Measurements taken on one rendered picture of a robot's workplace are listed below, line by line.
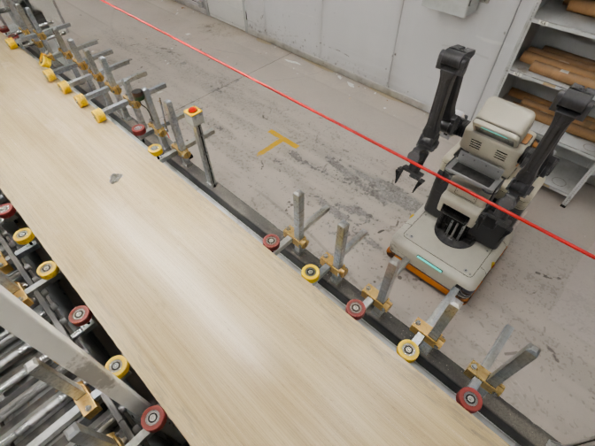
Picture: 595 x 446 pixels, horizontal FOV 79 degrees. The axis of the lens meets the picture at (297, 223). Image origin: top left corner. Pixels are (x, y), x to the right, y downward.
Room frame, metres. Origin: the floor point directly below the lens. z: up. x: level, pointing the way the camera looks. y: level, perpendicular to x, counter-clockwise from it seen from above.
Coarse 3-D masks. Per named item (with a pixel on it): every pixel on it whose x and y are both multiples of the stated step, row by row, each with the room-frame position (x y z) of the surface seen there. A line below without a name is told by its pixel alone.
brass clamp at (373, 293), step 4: (368, 284) 0.83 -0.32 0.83; (364, 288) 0.80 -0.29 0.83; (372, 288) 0.80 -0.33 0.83; (364, 292) 0.79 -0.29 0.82; (368, 292) 0.79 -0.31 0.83; (372, 292) 0.79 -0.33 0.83; (376, 292) 0.79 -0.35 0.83; (364, 296) 0.79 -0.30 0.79; (372, 296) 0.76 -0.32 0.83; (376, 296) 0.76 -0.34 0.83; (376, 300) 0.75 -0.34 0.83; (388, 300) 0.75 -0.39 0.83; (376, 304) 0.74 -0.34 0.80; (380, 304) 0.73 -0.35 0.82; (384, 304) 0.73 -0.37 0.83; (388, 304) 0.72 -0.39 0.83; (380, 308) 0.73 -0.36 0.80; (384, 308) 0.72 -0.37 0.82; (388, 308) 0.71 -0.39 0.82
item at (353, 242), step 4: (360, 232) 1.13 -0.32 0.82; (364, 232) 1.13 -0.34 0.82; (356, 236) 1.10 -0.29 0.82; (360, 236) 1.10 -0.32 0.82; (364, 236) 1.12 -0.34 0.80; (352, 240) 1.08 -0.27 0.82; (356, 240) 1.08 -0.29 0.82; (360, 240) 1.10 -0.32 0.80; (348, 244) 1.05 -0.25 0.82; (352, 244) 1.05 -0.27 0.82; (356, 244) 1.07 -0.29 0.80; (348, 248) 1.03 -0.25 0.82; (324, 264) 0.94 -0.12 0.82; (320, 268) 0.92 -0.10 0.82; (324, 268) 0.92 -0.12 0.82; (328, 268) 0.92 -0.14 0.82; (320, 272) 0.90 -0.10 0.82; (324, 272) 0.90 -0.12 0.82; (320, 276) 0.88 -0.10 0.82; (312, 284) 0.84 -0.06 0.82
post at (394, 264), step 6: (396, 258) 0.76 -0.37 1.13; (390, 264) 0.75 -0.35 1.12; (396, 264) 0.74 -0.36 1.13; (390, 270) 0.74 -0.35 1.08; (396, 270) 0.74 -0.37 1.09; (384, 276) 0.75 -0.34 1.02; (390, 276) 0.73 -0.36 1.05; (384, 282) 0.75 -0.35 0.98; (390, 282) 0.73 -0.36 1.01; (384, 288) 0.74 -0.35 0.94; (390, 288) 0.75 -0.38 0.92; (378, 294) 0.75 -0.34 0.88; (384, 294) 0.73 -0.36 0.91; (378, 300) 0.75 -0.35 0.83; (384, 300) 0.73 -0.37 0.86; (378, 312) 0.73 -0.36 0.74
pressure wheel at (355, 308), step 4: (352, 300) 0.71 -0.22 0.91; (356, 300) 0.71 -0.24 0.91; (348, 304) 0.69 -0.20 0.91; (352, 304) 0.69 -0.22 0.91; (356, 304) 0.69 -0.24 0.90; (360, 304) 0.69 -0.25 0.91; (364, 304) 0.69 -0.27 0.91; (348, 308) 0.67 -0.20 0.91; (352, 308) 0.67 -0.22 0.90; (356, 308) 0.67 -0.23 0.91; (360, 308) 0.67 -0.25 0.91; (364, 308) 0.67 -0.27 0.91; (348, 312) 0.65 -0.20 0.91; (352, 312) 0.65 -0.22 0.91; (356, 312) 0.65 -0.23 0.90; (360, 312) 0.65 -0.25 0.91; (364, 312) 0.65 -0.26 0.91; (352, 316) 0.64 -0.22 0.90; (356, 316) 0.64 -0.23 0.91; (360, 316) 0.64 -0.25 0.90
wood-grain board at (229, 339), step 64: (0, 64) 2.80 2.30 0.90; (0, 128) 1.95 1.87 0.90; (64, 128) 1.94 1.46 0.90; (64, 192) 1.37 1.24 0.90; (128, 192) 1.36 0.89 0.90; (192, 192) 1.36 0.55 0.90; (64, 256) 0.96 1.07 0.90; (128, 256) 0.95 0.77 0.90; (192, 256) 0.95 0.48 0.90; (256, 256) 0.94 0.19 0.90; (128, 320) 0.64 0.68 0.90; (192, 320) 0.63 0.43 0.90; (256, 320) 0.63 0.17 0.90; (320, 320) 0.62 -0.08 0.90; (192, 384) 0.39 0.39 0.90; (256, 384) 0.39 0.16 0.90; (320, 384) 0.38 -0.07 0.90; (384, 384) 0.38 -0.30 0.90
